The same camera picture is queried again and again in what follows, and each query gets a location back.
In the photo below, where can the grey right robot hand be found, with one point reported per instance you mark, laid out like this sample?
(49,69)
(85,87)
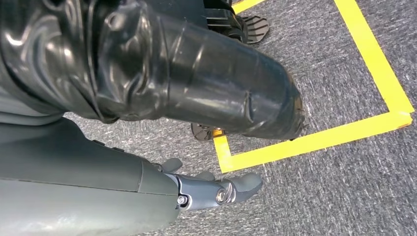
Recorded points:
(81,195)

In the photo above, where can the black ribbed robot foot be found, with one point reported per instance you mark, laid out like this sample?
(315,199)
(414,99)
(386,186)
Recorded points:
(255,29)

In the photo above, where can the glossy black robot leg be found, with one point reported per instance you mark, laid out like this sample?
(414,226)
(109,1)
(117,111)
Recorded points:
(195,75)

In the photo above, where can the yellow floor tape square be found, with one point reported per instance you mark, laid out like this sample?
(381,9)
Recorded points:
(309,143)

